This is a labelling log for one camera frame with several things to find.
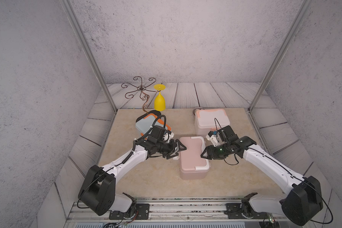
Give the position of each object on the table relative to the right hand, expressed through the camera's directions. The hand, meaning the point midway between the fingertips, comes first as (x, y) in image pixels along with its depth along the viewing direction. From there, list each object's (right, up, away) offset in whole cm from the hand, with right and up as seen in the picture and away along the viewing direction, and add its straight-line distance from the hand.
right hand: (205, 156), depth 77 cm
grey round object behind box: (-2, +26, +33) cm, 42 cm away
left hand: (-11, +2, 0) cm, 11 cm away
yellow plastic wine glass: (-27, +32, +19) cm, 46 cm away
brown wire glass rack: (-39, +40, +14) cm, 58 cm away
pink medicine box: (-7, -4, -3) cm, 9 cm away
